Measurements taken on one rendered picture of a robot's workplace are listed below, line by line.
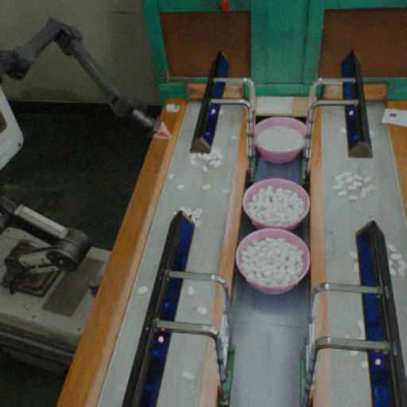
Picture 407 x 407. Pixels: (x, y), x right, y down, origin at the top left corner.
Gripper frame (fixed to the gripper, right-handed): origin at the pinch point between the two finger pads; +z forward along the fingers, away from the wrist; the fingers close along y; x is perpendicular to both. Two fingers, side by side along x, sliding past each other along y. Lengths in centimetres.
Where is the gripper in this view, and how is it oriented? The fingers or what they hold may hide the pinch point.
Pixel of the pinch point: (169, 137)
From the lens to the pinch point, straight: 213.5
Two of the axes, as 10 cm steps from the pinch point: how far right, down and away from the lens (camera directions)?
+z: 8.0, 5.0, 3.3
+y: 1.7, -7.2, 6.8
